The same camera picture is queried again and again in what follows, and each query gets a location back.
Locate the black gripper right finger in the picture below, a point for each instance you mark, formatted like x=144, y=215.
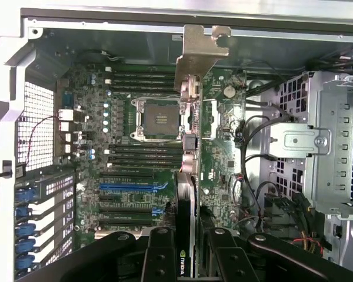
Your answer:
x=223, y=258

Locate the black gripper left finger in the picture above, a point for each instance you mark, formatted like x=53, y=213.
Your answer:
x=160, y=258

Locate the blue expansion slot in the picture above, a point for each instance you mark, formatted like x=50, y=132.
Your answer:
x=126, y=186

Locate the CPU socket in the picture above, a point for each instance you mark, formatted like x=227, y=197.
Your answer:
x=159, y=117

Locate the metal socket cover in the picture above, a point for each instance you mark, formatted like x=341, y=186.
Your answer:
x=213, y=102

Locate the green motherboard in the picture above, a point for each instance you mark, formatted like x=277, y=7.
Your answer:
x=123, y=100

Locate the silver coin battery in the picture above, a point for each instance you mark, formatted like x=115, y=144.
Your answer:
x=229, y=91

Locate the metal drive cage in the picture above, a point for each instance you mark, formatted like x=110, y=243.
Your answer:
x=335, y=117

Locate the open black PC case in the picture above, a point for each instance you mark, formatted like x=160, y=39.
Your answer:
x=6, y=111

